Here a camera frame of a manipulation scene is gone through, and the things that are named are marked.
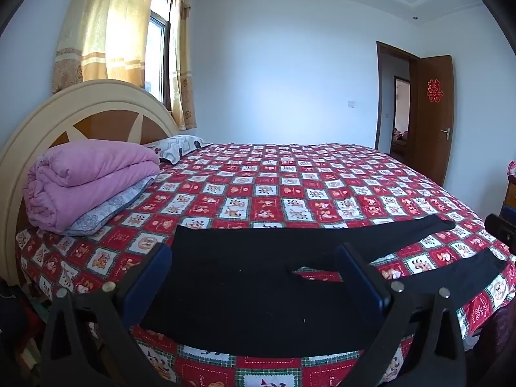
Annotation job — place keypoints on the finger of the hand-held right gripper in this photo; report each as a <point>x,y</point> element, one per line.
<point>502,232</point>

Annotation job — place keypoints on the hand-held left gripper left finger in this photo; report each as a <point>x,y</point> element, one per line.
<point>149,279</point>

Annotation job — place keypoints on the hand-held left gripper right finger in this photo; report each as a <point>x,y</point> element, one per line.
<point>363,283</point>

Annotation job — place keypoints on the black pants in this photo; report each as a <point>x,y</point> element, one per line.
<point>242,290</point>

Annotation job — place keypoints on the red checked cloth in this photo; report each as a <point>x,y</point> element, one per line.
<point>512,168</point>

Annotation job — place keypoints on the grey-blue patterned pillow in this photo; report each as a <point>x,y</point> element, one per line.
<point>105,211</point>

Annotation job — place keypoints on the brown wooden door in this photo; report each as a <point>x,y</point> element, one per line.
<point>433,145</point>

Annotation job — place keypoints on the bed with red patchwork sheet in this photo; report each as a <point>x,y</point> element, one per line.
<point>282,193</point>

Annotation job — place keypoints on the pink folded quilt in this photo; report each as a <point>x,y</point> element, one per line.
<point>88,169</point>

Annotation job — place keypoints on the white patterned pillow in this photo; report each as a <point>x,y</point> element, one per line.
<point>177,147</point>

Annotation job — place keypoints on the red paper door decoration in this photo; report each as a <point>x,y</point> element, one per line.
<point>435,90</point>

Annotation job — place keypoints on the cream wooden headboard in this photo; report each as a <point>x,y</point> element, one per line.
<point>24,141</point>

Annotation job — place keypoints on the narrow yellow curtain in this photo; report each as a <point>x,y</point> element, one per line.
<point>181,68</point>

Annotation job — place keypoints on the window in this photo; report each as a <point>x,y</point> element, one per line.
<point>157,60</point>

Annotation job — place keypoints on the wide yellow curtain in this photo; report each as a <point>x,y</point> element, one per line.
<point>88,28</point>

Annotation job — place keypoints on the brown door frame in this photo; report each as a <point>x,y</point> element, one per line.
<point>379,88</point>

